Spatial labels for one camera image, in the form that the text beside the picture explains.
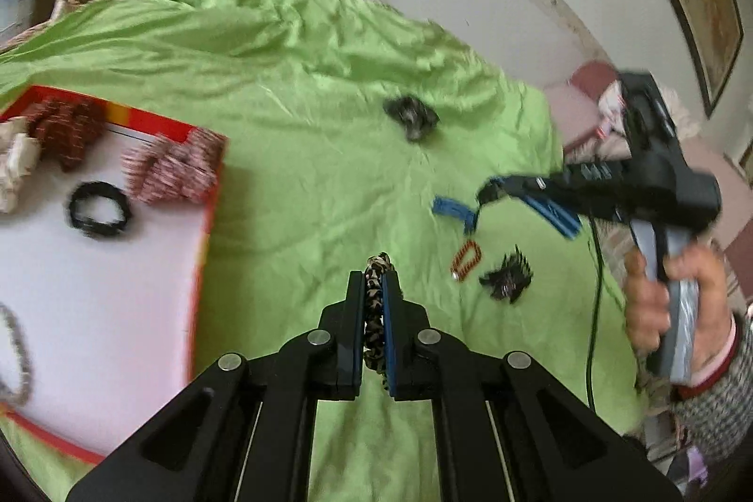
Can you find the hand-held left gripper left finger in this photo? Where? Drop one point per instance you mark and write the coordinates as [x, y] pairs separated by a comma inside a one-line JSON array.
[[356, 337]]

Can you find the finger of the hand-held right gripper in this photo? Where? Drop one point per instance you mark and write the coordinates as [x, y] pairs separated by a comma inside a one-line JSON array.
[[556, 217], [523, 184]]

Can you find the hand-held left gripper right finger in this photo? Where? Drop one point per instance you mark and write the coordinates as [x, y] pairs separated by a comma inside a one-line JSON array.
[[389, 337]]

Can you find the red and white box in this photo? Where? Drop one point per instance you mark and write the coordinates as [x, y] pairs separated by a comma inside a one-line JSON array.
[[117, 302]]

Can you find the red plaid scrunchie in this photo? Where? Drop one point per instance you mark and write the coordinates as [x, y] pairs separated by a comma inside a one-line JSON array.
[[170, 172]]

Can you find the black scrunchie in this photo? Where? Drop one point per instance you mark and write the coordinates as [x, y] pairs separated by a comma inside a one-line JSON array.
[[76, 211]]

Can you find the red polka dot scrunchie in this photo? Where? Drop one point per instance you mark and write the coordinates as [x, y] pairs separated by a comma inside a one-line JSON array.
[[64, 131]]

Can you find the white polka dot scrunchie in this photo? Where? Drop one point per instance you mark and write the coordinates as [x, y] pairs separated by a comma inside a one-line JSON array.
[[15, 167]]

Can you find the person's right forearm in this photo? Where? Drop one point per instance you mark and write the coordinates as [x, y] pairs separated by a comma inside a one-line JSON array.
[[723, 408]]

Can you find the person's right hand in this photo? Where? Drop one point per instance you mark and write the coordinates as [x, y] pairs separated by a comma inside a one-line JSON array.
[[647, 308]]

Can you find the black claw hair clip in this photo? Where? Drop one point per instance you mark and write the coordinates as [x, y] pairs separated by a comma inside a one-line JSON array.
[[506, 284]]

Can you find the pink cushion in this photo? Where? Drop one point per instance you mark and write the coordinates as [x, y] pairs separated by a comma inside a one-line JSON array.
[[579, 108]]

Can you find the camouflage scrunchie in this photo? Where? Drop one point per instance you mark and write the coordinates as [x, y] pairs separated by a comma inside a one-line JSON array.
[[412, 117]]

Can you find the green bed sheet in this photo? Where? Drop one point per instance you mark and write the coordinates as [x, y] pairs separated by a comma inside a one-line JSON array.
[[323, 96]]

